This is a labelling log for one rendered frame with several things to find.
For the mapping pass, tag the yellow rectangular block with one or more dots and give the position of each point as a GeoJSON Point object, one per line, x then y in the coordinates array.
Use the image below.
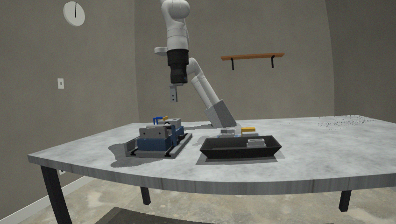
{"type": "Point", "coordinates": [248, 129]}

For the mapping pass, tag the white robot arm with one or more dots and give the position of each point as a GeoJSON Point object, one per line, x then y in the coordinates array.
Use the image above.
{"type": "Point", "coordinates": [179, 10]}

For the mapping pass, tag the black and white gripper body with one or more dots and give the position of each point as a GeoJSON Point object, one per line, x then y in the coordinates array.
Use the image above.
{"type": "Point", "coordinates": [178, 59]}

